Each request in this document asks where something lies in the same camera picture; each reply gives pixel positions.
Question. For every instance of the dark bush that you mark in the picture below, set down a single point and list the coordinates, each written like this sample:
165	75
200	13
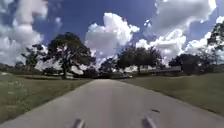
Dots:
89	72

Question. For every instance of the broad dark tree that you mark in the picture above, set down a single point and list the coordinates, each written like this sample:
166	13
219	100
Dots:
139	56

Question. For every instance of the grey concrete path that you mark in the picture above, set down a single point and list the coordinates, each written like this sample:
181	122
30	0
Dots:
110	100

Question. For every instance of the large dark tree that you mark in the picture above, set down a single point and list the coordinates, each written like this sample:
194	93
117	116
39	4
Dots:
68	50

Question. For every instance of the low long building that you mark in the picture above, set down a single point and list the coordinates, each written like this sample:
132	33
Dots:
160	70

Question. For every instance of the robot's own part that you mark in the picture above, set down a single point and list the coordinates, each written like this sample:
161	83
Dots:
148	122
79	123

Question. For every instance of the green grass field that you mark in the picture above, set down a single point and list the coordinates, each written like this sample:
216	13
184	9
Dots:
186	88
23	91

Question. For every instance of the small dark tree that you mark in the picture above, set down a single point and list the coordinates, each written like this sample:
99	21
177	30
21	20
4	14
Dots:
32	57

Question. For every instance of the tall dark tree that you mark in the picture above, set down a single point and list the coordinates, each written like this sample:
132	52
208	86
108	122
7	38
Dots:
216	40

